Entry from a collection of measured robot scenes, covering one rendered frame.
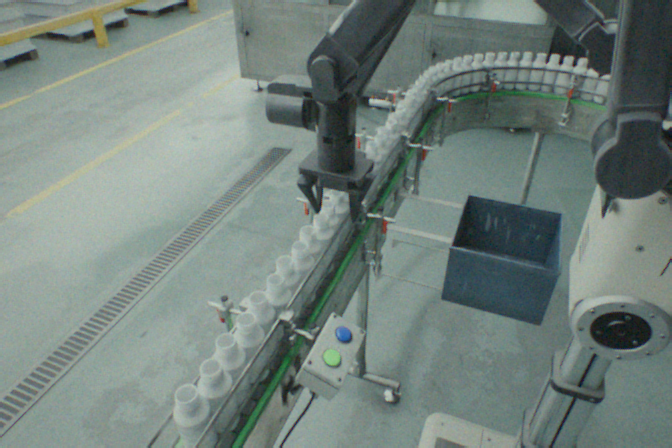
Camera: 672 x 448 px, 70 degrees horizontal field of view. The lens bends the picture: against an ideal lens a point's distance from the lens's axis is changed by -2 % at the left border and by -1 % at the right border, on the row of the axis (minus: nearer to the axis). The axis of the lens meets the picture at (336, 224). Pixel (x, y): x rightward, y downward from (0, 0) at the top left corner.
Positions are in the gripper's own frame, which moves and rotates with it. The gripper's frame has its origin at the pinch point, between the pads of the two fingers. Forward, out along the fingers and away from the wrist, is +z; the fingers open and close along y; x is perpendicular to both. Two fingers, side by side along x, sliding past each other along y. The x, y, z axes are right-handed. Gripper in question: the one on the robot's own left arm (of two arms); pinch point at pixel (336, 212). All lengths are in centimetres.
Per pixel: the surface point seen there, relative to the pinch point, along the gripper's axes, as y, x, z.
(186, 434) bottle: -15.2, -29.1, 30.2
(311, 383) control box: -0.9, -10.6, 32.5
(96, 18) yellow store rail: -499, 417, 104
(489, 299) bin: 28, 55, 62
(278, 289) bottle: -13.9, 2.2, 24.3
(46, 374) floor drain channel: -150, 14, 139
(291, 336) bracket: -9.8, -1.3, 33.3
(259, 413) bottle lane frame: -9.9, -15.9, 40.2
